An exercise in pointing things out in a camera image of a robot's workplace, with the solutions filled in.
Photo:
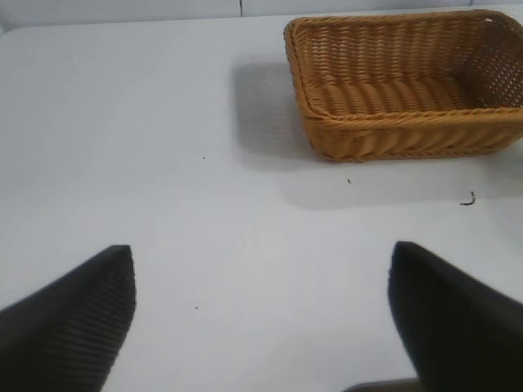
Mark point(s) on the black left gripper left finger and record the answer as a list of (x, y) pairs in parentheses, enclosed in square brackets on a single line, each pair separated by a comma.
[(69, 326)]

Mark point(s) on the small black debris scrap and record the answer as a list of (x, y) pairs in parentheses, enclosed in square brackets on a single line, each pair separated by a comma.
[(469, 200)]

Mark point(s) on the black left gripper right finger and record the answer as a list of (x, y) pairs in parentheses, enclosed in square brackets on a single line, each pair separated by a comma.
[(457, 322)]

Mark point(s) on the brown woven wicker basket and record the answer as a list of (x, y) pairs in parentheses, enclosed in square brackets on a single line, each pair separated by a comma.
[(408, 122)]

